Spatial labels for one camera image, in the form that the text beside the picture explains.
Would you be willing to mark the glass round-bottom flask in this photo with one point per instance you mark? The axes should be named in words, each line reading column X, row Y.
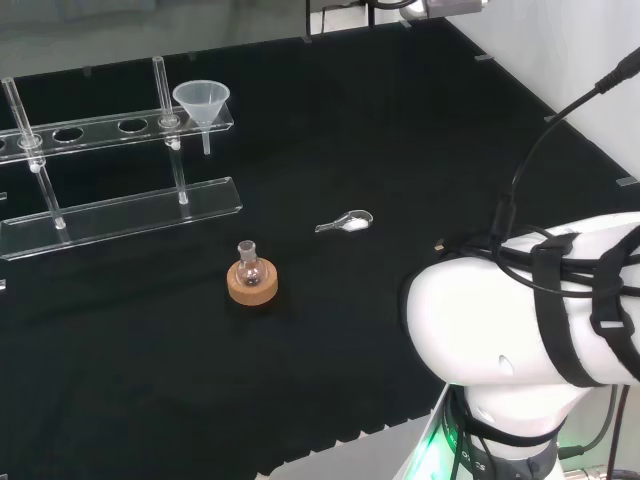
column 249, row 267

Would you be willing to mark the translucent plastic funnel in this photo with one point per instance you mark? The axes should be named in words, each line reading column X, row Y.
column 202, row 102

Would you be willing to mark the clear acrylic funnel stand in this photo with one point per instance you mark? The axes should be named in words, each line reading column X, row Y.
column 120, row 210

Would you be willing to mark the black cloth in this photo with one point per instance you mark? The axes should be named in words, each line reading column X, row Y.
column 320, row 210

